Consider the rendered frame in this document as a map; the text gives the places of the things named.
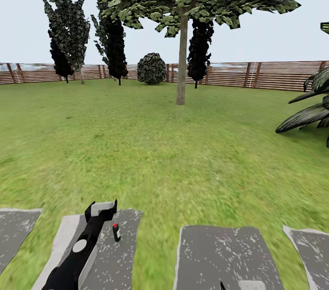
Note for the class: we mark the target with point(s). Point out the bush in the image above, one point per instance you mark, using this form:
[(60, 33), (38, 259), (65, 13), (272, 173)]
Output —
[(320, 112), (151, 69)]

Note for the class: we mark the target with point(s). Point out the pesticide atomizer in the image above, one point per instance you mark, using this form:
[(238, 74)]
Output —
[(116, 232)]

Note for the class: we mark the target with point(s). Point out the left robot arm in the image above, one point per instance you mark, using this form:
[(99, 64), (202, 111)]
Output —
[(71, 274)]

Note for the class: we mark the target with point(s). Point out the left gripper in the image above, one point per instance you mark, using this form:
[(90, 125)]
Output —
[(105, 215)]

